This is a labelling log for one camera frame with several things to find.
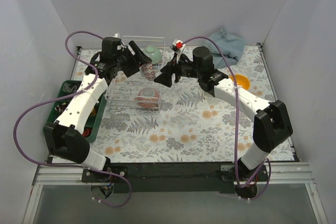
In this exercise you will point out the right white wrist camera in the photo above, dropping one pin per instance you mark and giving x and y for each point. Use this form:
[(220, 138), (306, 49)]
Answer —
[(178, 47)]

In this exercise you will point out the blue denim cloth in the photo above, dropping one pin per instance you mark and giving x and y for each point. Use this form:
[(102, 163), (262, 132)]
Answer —
[(230, 45)]

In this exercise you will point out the orange bowl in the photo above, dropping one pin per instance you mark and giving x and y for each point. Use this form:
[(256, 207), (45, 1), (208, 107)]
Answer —
[(242, 81)]

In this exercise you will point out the red floral pattern bowl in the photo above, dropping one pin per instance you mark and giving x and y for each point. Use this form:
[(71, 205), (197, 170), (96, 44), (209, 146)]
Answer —
[(148, 98)]

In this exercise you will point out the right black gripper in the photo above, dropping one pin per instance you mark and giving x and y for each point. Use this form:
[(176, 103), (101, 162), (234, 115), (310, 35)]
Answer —
[(174, 69)]

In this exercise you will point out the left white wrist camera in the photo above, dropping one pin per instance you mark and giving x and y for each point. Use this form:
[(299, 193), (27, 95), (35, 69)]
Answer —
[(118, 36)]

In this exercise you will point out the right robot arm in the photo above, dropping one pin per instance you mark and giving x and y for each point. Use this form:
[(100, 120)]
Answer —
[(270, 120)]

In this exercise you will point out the white wire dish rack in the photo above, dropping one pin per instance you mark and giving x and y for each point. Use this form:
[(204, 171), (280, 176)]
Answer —
[(123, 91)]

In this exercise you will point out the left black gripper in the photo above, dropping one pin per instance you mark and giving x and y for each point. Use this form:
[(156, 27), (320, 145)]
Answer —
[(134, 57)]

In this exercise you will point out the aluminium frame rail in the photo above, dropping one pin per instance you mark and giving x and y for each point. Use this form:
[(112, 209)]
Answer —
[(172, 193)]

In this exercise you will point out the red diamond pattern bowl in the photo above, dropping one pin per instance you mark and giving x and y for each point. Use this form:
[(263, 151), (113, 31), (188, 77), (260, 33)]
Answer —
[(147, 71)]

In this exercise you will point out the green compartment tray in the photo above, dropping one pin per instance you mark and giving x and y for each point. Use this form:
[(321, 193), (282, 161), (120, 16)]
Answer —
[(93, 122)]

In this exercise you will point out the clear plastic bag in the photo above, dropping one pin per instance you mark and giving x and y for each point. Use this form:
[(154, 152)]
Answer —
[(69, 88)]

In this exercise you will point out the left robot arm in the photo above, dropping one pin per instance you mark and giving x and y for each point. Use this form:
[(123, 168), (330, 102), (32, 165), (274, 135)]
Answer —
[(64, 136)]

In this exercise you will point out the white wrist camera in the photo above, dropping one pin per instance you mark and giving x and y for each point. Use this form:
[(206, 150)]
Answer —
[(178, 47), (118, 36)]

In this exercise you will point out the pale green bowl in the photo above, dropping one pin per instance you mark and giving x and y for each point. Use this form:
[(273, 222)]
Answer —
[(153, 53)]

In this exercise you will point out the floral table mat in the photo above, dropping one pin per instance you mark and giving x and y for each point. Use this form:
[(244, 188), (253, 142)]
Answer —
[(191, 126)]

